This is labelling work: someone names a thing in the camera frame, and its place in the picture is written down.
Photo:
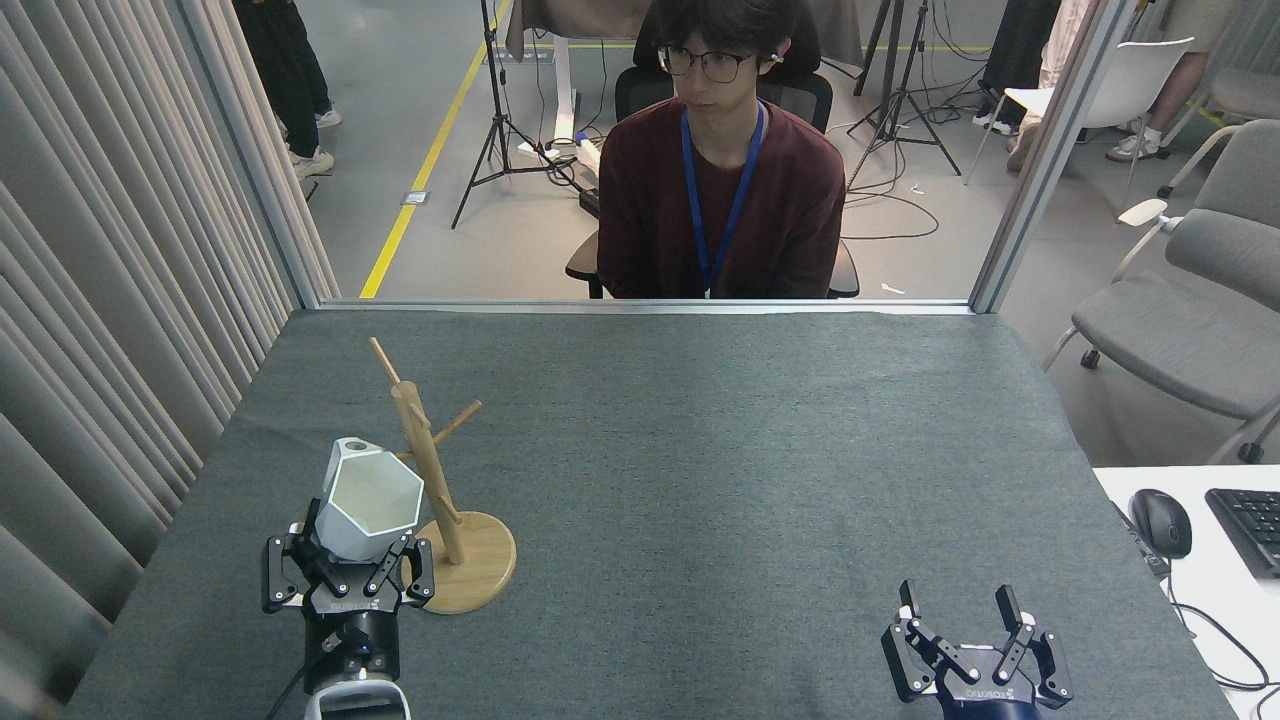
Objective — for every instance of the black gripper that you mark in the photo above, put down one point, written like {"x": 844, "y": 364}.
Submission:
{"x": 985, "y": 695}
{"x": 352, "y": 630}

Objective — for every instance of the white hexagonal cup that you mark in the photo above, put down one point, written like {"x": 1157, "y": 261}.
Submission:
{"x": 365, "y": 500}

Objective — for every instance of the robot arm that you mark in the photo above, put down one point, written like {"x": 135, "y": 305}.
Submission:
{"x": 355, "y": 705}

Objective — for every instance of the wooden cup rack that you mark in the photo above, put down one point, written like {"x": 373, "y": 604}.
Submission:
{"x": 475, "y": 570}

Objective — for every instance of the black computer mouse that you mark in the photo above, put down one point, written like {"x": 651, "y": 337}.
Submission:
{"x": 1162, "y": 522}

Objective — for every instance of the white desk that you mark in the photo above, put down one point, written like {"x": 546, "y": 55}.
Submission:
{"x": 1220, "y": 620}

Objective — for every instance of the grey felt table cover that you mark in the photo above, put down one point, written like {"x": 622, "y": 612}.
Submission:
{"x": 750, "y": 500}

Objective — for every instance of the black keyboard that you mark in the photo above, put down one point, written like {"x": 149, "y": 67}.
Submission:
{"x": 1250, "y": 530}

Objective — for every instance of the beige pleated curtain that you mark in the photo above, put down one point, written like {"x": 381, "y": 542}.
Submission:
{"x": 100, "y": 300}

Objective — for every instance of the grey padded chair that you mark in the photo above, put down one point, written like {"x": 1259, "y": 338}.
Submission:
{"x": 1190, "y": 340}
{"x": 1245, "y": 95}

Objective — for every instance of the black power strip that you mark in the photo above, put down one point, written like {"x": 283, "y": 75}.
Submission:
{"x": 590, "y": 203}

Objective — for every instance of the black tripod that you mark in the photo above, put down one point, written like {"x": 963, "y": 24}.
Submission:
{"x": 497, "y": 120}
{"x": 905, "y": 100}

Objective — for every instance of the person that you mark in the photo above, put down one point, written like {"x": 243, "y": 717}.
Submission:
{"x": 780, "y": 200}
{"x": 1055, "y": 50}
{"x": 1175, "y": 80}
{"x": 280, "y": 70}
{"x": 1015, "y": 50}

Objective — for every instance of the white desk leg stand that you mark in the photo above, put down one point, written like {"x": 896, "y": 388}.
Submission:
{"x": 563, "y": 90}

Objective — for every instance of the black office chair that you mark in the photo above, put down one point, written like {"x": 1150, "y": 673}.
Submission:
{"x": 805, "y": 100}

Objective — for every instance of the white plastic chair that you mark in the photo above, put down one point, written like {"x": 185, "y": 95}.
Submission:
{"x": 1140, "y": 85}

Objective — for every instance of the brown draped cloth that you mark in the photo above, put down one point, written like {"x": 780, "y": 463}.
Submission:
{"x": 570, "y": 18}

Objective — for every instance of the silver table edge rail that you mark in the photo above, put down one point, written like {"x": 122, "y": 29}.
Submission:
{"x": 450, "y": 305}

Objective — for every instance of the silver frame post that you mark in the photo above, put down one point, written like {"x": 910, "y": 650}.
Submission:
{"x": 250, "y": 150}
{"x": 1050, "y": 150}

